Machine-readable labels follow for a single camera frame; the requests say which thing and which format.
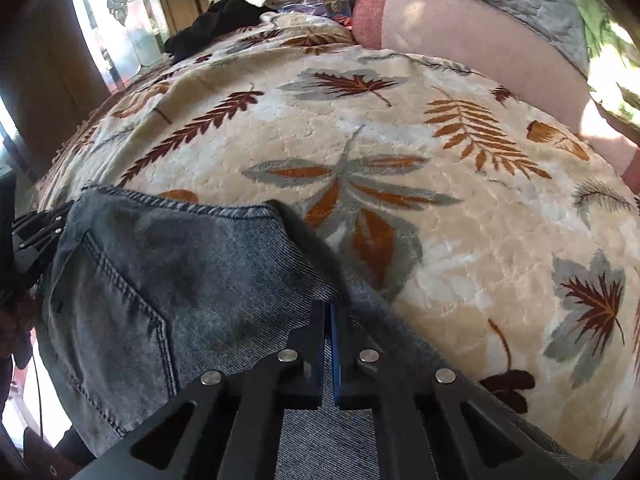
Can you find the green patterned quilt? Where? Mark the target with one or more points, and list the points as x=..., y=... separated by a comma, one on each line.
x=610, y=60

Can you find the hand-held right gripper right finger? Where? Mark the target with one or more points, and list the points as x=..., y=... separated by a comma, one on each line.
x=339, y=360

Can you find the black cloth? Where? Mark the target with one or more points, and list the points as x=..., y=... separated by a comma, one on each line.
x=215, y=25

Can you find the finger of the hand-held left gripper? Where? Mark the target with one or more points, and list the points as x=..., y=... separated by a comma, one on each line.
x=40, y=246
x=45, y=217

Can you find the colourful small box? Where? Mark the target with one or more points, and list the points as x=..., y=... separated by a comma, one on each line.
x=340, y=6

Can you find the stained glass window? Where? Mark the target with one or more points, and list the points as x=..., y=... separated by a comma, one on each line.
x=125, y=35

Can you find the pink upholstered headboard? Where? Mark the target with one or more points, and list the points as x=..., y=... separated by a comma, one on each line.
x=475, y=45

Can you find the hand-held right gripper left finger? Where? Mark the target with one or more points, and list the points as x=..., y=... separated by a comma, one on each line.
x=320, y=360

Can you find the grey denim pants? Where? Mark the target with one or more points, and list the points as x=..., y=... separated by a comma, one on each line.
x=150, y=270

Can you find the leaf print blanket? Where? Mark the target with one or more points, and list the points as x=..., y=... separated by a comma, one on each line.
x=425, y=210

